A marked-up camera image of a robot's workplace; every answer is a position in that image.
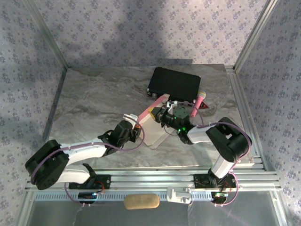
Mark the white plastic clamp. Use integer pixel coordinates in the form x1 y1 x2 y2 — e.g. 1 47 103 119
166 186 191 203

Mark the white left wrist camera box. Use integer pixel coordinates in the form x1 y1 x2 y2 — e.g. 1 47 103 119
123 113 138 123

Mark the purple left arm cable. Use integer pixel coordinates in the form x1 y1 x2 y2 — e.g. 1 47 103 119
30 124 146 208

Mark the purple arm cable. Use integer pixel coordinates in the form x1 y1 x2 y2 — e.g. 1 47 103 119
174 100 253 208
30 124 146 208

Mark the pink toy microphone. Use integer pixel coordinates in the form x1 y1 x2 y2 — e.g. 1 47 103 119
190 91 207 118

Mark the black right controller board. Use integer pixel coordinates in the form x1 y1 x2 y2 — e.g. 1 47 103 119
211 192 228 204

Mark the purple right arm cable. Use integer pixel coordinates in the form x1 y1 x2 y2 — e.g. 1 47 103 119
174 100 253 208

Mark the black briefcase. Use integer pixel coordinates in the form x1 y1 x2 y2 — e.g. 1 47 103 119
146 67 201 104

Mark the black left controller board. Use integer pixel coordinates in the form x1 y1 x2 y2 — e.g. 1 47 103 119
78 192 97 204

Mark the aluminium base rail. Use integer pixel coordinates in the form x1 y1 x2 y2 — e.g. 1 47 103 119
24 168 282 191

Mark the black controller board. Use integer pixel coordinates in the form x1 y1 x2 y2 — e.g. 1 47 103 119
78 192 97 204
211 192 228 204

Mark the pink paper box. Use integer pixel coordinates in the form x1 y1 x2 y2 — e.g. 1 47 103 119
137 93 176 150

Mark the tan oblong sponge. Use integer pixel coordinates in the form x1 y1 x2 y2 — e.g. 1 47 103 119
124 193 160 210

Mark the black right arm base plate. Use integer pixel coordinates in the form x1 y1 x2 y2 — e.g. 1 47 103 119
194 174 237 189

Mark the slotted grey cable duct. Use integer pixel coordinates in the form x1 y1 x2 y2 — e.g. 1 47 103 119
35 193 212 201

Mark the aluminium frame post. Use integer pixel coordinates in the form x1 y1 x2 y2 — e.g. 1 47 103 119
23 0 69 69
233 0 280 69

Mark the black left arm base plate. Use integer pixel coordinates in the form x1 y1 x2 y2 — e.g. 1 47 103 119
68 174 111 190

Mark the aluminium side rail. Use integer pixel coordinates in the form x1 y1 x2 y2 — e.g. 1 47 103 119
43 68 69 142
224 65 268 171

